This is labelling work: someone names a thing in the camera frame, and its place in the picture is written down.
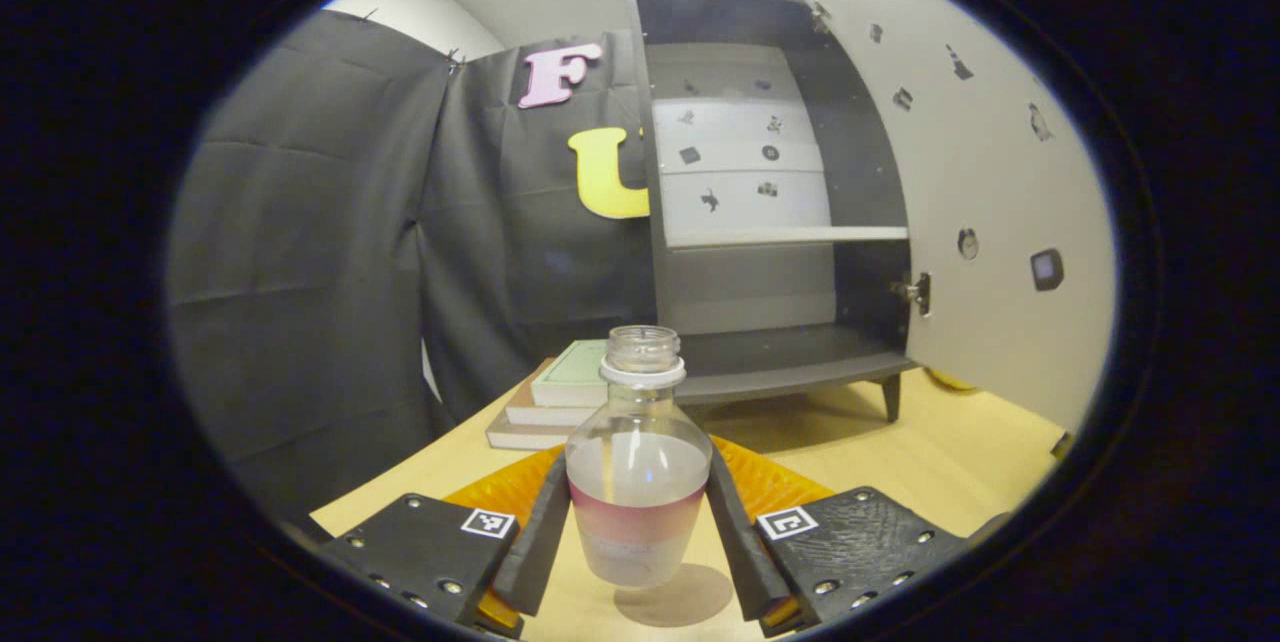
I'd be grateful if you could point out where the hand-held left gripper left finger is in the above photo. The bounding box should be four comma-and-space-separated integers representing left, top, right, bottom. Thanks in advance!
318, 442, 573, 639

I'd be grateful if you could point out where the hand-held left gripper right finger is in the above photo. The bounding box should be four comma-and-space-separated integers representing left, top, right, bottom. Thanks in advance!
705, 436, 969, 638

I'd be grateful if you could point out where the clear bottle with pink label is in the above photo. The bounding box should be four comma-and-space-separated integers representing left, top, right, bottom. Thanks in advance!
564, 325, 714, 590

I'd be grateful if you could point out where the dark grey cabinet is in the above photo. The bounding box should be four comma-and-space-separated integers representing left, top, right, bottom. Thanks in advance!
626, 0, 921, 423

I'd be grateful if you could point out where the light grey cabinet door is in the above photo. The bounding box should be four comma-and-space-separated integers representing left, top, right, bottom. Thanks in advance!
800, 0, 1118, 435

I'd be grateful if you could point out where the white cabinet shelf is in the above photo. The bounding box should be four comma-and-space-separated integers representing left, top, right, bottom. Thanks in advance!
662, 225, 911, 251

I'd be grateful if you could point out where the brown book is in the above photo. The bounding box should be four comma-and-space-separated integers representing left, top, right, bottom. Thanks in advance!
505, 377, 606, 428

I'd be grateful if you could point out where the green book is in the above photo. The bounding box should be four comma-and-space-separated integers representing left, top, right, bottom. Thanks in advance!
530, 339, 613, 409

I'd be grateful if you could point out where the black backdrop cloth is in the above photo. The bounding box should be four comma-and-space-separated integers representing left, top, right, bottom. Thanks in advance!
165, 7, 661, 523

